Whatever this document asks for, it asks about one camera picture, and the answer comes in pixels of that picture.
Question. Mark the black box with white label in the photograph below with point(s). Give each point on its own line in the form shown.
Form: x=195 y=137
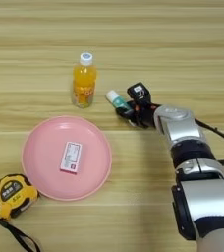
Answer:
x=138 y=93

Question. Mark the small white pink card box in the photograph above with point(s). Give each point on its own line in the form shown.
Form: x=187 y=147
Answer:
x=71 y=157

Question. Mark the pink round plate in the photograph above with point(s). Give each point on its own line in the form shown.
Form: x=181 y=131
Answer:
x=45 y=157

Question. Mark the green and white glue stick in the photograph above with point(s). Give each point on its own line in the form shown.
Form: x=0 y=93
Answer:
x=115 y=98

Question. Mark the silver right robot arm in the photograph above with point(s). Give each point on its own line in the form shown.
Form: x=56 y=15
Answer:
x=209 y=197

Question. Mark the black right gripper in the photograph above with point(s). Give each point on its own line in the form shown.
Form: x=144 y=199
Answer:
x=145 y=116

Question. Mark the orange juice bottle white cap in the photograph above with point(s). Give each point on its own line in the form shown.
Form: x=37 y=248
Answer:
x=84 y=82

